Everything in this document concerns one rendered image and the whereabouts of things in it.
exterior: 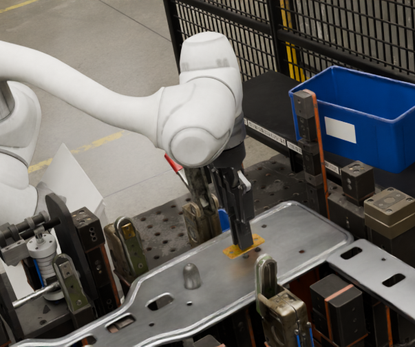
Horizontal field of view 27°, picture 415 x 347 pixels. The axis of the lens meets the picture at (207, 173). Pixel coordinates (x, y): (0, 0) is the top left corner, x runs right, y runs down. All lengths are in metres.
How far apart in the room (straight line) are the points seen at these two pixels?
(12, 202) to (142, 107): 0.81
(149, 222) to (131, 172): 1.76
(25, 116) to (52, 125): 2.77
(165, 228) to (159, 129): 1.08
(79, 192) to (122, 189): 1.97
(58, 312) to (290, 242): 0.49
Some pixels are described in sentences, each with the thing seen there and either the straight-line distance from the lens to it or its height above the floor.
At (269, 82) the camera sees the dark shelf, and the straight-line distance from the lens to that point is 2.39.
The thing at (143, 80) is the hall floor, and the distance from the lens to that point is 5.23.
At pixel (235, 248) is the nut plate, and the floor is 1.03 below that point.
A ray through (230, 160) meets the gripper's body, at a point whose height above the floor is 1.25.
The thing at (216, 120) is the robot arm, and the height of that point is 1.41.
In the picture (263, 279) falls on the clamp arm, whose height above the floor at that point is 1.08.
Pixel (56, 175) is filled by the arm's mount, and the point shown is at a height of 0.97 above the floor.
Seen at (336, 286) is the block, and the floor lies 0.98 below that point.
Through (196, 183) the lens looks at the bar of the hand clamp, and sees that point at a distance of 1.80.
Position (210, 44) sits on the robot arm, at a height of 1.47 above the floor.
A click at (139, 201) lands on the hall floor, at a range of 3.99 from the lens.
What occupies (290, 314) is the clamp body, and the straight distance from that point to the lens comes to 1.53.
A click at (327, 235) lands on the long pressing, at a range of 1.78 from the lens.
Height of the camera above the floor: 2.02
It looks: 30 degrees down
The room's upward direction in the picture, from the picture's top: 12 degrees counter-clockwise
